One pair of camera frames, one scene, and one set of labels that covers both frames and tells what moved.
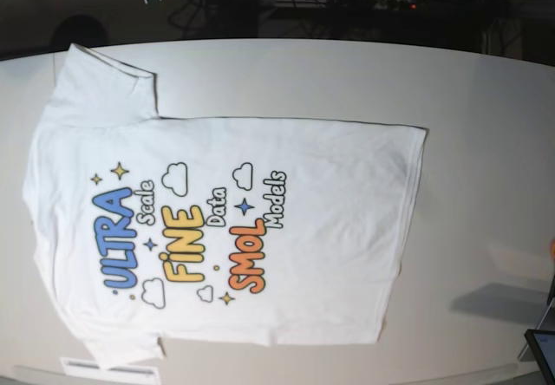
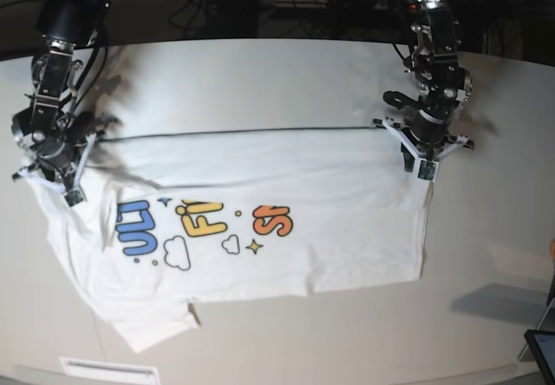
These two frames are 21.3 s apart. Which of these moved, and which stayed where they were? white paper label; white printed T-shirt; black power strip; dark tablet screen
Moved: white printed T-shirt
Stayed: white paper label; black power strip; dark tablet screen
